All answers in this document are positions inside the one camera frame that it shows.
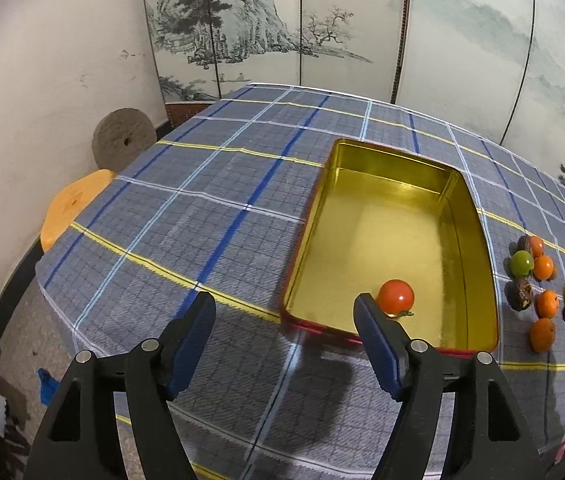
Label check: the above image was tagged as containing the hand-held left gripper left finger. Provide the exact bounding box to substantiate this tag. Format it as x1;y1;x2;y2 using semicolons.
23;291;217;480

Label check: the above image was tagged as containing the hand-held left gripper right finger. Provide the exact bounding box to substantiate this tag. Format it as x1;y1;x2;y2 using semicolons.
353;292;545;480

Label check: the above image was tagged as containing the small orange tangerine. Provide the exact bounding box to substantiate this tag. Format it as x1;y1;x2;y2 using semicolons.
533;255;556;281
535;290;560;319
529;318;557;354

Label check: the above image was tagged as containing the gold and red tin box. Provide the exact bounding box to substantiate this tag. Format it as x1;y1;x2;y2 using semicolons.
280;138;501;352

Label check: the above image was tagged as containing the blue plaid tablecloth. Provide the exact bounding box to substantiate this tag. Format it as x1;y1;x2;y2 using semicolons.
35;82;565;480

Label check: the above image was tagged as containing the blue tape scrap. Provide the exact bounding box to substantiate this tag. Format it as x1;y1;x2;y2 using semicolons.
36;368;59;405

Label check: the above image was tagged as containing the orange wooden stool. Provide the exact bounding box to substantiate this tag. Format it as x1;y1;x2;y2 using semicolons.
41;169;117;252

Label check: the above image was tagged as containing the round grey millstone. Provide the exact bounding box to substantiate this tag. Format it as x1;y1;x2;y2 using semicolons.
91;108;157;170

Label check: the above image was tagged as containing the painted landscape folding screen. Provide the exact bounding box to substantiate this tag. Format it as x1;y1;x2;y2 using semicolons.
140;0;565;211

